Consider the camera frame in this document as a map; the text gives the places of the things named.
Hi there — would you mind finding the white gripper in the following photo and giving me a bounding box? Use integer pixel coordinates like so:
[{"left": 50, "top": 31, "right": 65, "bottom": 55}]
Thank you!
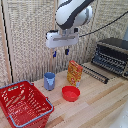
[{"left": 45, "top": 28, "right": 80, "bottom": 59}]

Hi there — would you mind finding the yellow red cereal box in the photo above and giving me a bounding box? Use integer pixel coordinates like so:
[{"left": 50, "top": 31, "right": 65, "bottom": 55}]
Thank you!
[{"left": 66, "top": 59, "right": 84, "bottom": 89}]

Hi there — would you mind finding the blue plastic cup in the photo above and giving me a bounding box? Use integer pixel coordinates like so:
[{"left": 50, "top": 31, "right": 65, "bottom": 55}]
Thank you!
[{"left": 43, "top": 71, "right": 57, "bottom": 92}]

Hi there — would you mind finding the black toaster oven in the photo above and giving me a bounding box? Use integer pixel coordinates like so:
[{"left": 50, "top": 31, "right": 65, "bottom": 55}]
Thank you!
[{"left": 90, "top": 37, "right": 128, "bottom": 80}]

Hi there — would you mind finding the beige woven folding screen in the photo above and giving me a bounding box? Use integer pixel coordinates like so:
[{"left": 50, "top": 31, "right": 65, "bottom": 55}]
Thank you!
[{"left": 0, "top": 0, "right": 128, "bottom": 88}]

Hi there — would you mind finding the red plastic bowl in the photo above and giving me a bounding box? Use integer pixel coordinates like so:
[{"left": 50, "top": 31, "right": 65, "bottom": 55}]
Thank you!
[{"left": 61, "top": 85, "right": 81, "bottom": 103}]

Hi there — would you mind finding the red shopping basket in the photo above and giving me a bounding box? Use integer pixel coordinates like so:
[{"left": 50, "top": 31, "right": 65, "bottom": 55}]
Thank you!
[{"left": 0, "top": 80, "right": 55, "bottom": 128}]

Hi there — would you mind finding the black wire oven rack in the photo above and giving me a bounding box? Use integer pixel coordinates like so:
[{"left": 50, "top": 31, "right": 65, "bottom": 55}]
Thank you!
[{"left": 80, "top": 64, "right": 111, "bottom": 85}]

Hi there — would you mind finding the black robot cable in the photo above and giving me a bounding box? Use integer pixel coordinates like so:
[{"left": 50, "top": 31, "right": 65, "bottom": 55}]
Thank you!
[{"left": 78, "top": 11, "right": 128, "bottom": 38}]

